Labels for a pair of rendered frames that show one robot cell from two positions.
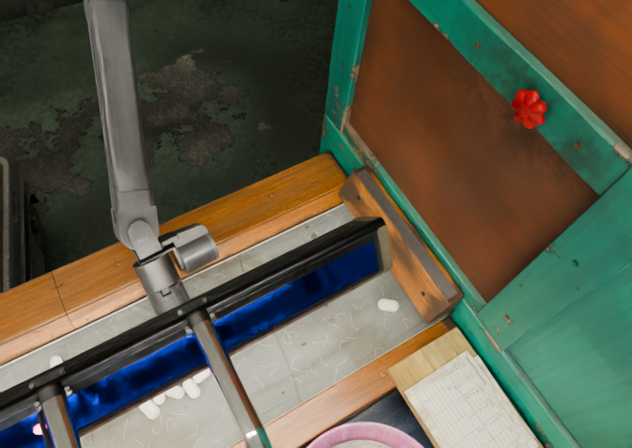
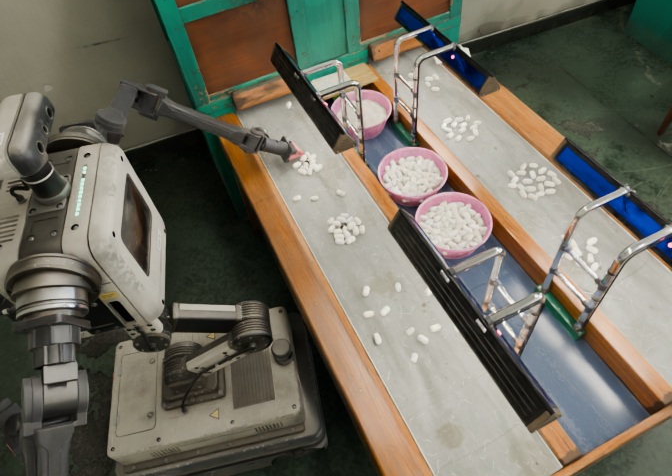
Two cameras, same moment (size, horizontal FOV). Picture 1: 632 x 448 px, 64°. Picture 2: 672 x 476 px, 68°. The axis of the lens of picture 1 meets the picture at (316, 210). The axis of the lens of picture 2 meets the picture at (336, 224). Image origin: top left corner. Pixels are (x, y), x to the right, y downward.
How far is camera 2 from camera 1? 1.71 m
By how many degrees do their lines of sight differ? 39
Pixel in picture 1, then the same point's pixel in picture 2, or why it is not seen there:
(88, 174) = not seen: hidden behind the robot
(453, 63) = (229, 16)
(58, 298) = (267, 199)
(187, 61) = not seen: hidden behind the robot
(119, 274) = (259, 181)
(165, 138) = not seen: hidden behind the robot
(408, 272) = (279, 87)
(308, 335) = (296, 128)
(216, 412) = (322, 151)
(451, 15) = (220, 3)
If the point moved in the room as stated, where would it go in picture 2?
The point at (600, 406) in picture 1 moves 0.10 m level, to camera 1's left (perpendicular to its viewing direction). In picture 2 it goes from (333, 35) to (328, 47)
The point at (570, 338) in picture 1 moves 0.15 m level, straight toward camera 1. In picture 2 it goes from (314, 32) to (326, 49)
